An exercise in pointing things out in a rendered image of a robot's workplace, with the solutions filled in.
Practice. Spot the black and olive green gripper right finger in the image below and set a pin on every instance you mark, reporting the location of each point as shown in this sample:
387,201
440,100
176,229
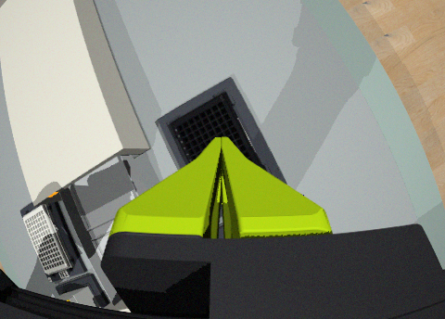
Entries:
255,204

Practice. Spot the pale grey bench mat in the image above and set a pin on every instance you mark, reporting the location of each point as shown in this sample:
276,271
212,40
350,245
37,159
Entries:
311,112

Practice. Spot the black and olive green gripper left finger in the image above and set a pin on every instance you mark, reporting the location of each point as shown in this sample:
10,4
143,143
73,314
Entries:
188,202

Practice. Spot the white assay plate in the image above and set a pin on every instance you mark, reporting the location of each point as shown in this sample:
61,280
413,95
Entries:
47,240

